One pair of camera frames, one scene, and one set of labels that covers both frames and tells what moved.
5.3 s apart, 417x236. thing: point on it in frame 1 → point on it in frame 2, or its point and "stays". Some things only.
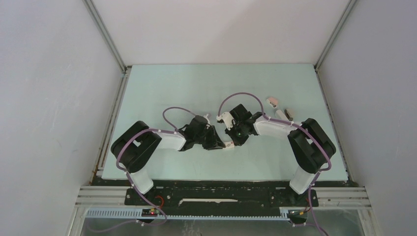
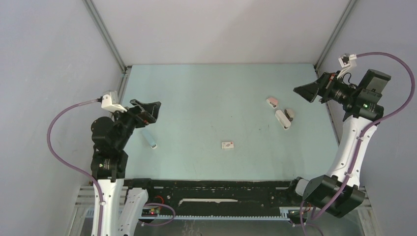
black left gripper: (215, 142) → (149, 114)
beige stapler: (289, 114) stays
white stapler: (280, 115) stays
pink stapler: (272, 101) stays
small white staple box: (229, 145) stays
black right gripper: (236, 141) → (324, 85)
